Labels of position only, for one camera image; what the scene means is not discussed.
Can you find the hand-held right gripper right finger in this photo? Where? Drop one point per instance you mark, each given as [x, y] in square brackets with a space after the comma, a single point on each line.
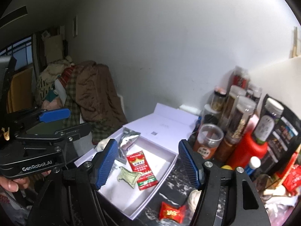
[189, 164]

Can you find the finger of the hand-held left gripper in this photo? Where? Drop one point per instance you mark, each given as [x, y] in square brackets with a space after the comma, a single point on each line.
[70, 134]
[55, 115]

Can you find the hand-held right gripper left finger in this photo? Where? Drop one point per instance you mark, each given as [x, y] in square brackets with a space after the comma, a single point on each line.
[105, 167]

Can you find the green tea packet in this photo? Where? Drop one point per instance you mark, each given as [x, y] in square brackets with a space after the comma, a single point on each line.
[129, 176]

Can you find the white cardboard box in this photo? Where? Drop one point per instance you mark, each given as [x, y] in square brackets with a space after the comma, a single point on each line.
[160, 150]

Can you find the red snack packet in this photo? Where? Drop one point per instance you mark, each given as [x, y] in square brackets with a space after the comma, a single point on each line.
[140, 167]

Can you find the silver foil packet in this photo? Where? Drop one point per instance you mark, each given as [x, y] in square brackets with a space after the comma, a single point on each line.
[128, 141]

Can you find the clear bag of white pads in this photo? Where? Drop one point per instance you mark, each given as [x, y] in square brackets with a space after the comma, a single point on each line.
[194, 200]

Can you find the person's left hand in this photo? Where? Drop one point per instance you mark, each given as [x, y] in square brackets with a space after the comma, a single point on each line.
[10, 184]

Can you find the clear jar with orange label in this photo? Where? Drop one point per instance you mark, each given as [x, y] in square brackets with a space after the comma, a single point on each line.
[208, 141]

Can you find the yellow lemon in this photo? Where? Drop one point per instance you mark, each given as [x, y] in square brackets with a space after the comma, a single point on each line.
[227, 167]

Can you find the jar of brown powder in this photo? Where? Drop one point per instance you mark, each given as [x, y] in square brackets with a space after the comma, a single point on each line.
[224, 149]

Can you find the mustard cloth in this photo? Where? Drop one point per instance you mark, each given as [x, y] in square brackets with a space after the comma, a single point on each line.
[21, 89]

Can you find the brown quilted jacket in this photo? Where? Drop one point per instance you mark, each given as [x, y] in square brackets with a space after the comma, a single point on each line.
[98, 91]

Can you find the red candy packet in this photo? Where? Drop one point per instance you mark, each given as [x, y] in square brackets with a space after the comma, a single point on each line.
[172, 213]

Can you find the small black lid jar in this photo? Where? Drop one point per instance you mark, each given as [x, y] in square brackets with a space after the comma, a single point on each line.
[210, 116]

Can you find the red canister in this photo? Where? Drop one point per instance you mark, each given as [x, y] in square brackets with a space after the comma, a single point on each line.
[249, 150]

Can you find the blue tablet tube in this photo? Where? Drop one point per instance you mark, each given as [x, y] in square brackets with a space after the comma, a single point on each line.
[254, 166]

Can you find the tall jar of grains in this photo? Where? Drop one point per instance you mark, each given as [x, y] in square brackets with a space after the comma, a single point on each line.
[242, 120]

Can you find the tall jar with dark label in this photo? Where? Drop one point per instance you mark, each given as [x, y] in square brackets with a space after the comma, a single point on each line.
[231, 108]

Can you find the jar of nuts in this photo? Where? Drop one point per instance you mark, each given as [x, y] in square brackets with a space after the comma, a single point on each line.
[218, 98]

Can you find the window with bars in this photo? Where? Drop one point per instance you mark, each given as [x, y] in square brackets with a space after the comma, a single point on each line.
[16, 48]

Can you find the glass mug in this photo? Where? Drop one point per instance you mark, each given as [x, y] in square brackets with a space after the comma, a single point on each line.
[265, 183]

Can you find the dark label jar white lid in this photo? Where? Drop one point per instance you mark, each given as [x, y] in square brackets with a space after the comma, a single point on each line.
[267, 122]

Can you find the black coffee bag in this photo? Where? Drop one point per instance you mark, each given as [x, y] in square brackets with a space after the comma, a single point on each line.
[285, 131]

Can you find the jar of red dried fruit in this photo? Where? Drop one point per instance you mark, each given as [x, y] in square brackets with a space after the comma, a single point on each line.
[241, 76]

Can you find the red foil packets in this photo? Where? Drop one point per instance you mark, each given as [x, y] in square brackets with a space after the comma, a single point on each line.
[292, 176]

